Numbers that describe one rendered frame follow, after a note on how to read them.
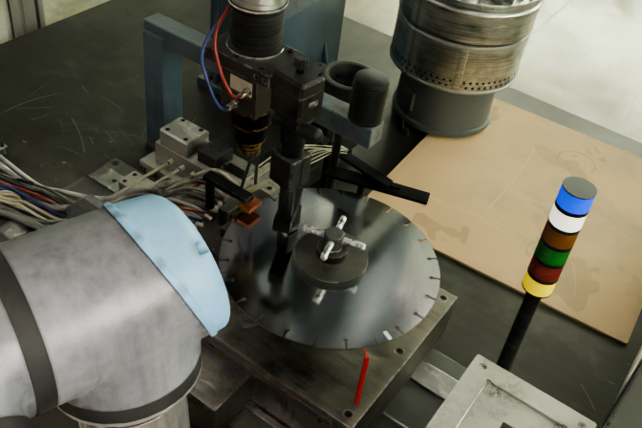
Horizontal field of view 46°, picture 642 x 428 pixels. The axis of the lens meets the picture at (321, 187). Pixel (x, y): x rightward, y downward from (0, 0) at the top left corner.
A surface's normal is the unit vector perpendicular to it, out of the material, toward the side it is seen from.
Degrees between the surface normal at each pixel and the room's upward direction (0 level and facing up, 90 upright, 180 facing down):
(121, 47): 0
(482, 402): 0
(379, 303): 0
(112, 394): 82
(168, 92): 90
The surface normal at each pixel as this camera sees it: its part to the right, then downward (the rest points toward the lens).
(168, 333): 0.62, 0.48
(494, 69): 0.37, 0.62
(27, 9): 0.81, 0.44
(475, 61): 0.04, 0.64
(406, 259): 0.11, -0.77
